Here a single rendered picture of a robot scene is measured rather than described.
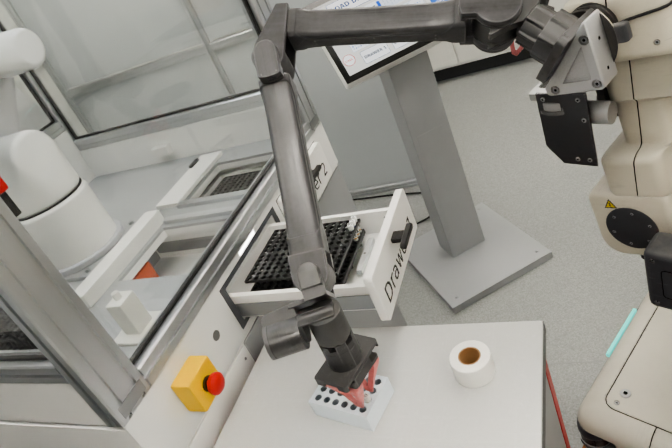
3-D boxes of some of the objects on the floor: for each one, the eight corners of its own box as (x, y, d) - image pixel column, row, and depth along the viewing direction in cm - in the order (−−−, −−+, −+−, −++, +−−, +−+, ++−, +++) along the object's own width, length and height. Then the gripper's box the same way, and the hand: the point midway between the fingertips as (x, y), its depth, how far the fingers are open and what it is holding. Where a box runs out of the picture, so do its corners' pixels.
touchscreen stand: (553, 257, 223) (493, 5, 174) (454, 313, 217) (365, 70, 169) (483, 207, 266) (420, -5, 218) (400, 253, 261) (316, 46, 212)
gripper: (333, 363, 83) (367, 429, 91) (367, 314, 90) (396, 379, 97) (299, 354, 88) (333, 418, 95) (333, 307, 94) (363, 370, 101)
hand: (363, 395), depth 96 cm, fingers open, 3 cm apart
